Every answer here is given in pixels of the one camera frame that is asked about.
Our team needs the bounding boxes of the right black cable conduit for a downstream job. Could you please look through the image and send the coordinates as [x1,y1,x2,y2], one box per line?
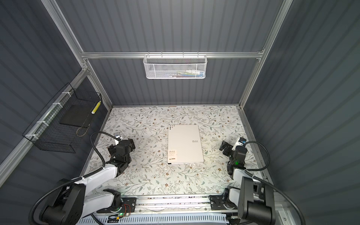
[243,140,307,225]

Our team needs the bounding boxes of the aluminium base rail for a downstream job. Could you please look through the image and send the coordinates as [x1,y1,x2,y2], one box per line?
[52,192,290,225]

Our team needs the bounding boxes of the black pad in basket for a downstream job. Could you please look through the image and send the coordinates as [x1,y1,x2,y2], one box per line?
[60,105,95,128]

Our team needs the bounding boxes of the black white file folder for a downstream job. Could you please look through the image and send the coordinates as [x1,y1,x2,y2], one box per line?
[167,125,204,164]

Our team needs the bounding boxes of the yellow marker in basket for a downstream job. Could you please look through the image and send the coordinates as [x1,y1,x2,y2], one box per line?
[91,100,102,114]

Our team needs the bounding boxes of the left black cable conduit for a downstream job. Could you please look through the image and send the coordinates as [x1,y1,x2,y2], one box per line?
[28,131,122,225]

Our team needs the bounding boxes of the black wire basket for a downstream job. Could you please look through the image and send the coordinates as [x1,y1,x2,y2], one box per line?
[22,83,102,153]

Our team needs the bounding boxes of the aluminium frame post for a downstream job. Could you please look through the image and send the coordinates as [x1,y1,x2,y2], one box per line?
[41,0,113,111]

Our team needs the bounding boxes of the black cable conduit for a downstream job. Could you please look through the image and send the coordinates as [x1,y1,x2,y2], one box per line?
[243,140,307,225]
[28,131,122,225]

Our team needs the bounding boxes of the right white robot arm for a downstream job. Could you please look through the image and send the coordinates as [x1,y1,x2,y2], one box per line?
[219,137,276,225]

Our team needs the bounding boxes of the white wire basket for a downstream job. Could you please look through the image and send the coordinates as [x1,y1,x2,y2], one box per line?
[143,55,208,79]

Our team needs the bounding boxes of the markers in white basket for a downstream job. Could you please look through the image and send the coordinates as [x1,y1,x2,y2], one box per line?
[167,70,205,78]

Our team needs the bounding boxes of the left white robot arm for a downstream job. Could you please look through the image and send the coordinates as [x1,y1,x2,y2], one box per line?
[39,139,136,225]

